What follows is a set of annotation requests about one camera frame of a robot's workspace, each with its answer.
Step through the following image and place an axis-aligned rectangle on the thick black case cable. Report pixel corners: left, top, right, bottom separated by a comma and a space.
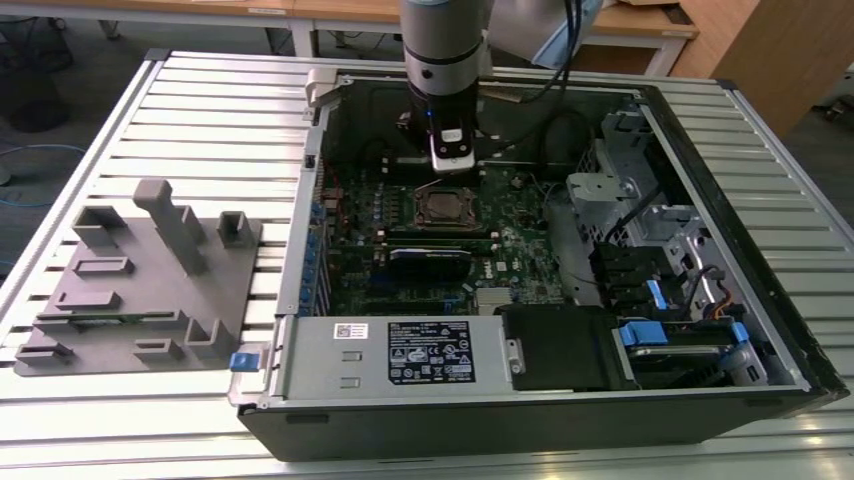
540, 107, 599, 169

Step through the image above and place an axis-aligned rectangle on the wooden desk white frame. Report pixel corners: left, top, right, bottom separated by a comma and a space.
292, 0, 700, 76
0, 0, 298, 41

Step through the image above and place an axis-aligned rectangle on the black power supply label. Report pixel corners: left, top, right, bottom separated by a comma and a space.
385, 321, 475, 385

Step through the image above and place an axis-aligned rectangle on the orange yellow wire bundle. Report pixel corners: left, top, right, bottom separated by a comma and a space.
705, 294, 743, 321

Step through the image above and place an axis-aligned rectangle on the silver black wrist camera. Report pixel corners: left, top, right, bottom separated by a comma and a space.
428, 127, 479, 175

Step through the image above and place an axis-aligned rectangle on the metal socket cover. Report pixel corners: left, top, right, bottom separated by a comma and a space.
413, 188, 480, 229

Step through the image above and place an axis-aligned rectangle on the blue floor cable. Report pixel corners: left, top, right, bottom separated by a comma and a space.
0, 143, 88, 211

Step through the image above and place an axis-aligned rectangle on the CPU socket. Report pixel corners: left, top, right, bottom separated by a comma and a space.
409, 185, 483, 232

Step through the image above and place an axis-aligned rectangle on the black RAM slot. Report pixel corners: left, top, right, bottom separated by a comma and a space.
383, 238, 500, 252
383, 226, 500, 241

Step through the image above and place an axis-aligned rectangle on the black graphics card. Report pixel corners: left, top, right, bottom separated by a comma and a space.
387, 246, 475, 285

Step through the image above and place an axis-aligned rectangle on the green RAM stick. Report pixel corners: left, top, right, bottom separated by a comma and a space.
65, 313, 134, 331

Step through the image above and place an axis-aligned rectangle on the grey plastic case handle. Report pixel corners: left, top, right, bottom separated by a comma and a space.
304, 68, 339, 109

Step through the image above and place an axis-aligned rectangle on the silver CPU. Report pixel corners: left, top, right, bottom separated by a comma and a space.
428, 193, 467, 220

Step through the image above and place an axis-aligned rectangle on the grey parts rack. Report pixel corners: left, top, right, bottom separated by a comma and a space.
10, 178, 265, 377

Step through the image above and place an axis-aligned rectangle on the wooden cabinet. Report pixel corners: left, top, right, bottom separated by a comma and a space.
669, 0, 854, 146

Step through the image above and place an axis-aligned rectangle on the silver metal drive cage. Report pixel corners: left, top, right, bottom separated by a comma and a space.
565, 110, 752, 321

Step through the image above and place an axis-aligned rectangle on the silver hard disk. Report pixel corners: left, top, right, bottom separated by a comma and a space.
629, 344, 725, 361

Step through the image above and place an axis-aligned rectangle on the grey metal power supply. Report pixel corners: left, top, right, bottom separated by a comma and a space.
264, 313, 527, 400

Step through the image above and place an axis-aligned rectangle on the blue disk carrier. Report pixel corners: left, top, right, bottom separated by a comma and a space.
616, 321, 669, 347

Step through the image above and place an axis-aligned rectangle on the green motherboard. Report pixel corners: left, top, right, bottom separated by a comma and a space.
318, 167, 581, 319

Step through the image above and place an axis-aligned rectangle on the black PC case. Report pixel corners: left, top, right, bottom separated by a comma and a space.
225, 67, 854, 464

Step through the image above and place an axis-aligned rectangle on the black drive cable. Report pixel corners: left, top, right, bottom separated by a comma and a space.
603, 180, 665, 246

